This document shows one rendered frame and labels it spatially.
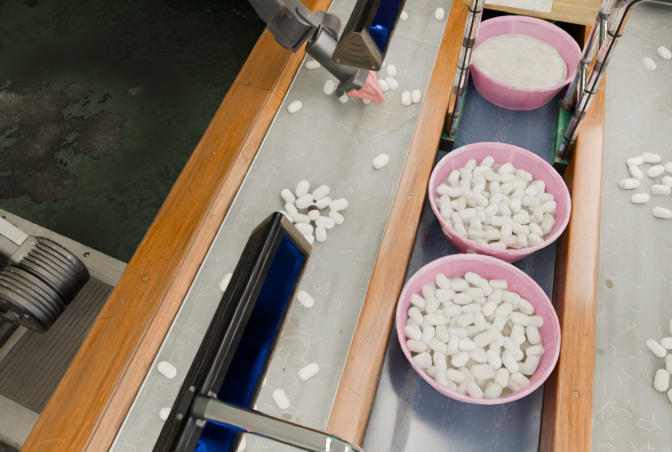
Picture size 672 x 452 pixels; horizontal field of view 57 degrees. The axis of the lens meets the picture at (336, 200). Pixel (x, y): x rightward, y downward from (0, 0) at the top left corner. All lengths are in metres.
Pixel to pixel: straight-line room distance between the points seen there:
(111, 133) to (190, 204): 1.32
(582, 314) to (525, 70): 0.65
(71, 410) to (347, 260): 0.50
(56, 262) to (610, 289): 0.96
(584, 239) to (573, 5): 0.70
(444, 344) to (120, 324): 0.53
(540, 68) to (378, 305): 0.75
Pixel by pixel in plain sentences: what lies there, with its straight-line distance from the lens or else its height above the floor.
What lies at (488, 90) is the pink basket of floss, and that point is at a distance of 1.50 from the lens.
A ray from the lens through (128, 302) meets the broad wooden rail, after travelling 1.12.
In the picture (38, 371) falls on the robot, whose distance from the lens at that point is 1.45.
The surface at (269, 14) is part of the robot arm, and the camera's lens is 1.30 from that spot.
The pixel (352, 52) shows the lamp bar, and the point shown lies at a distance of 1.00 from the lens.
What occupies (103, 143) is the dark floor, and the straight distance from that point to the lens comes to 2.47.
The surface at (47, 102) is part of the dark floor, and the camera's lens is 2.72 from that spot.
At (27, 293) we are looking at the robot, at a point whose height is 0.78.
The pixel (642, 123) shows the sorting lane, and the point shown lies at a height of 0.74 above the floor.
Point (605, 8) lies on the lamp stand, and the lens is 1.35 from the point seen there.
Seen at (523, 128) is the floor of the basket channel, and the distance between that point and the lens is 1.49.
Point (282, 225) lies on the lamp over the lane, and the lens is 0.73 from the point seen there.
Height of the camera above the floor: 1.70
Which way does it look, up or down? 52 degrees down
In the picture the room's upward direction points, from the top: straight up
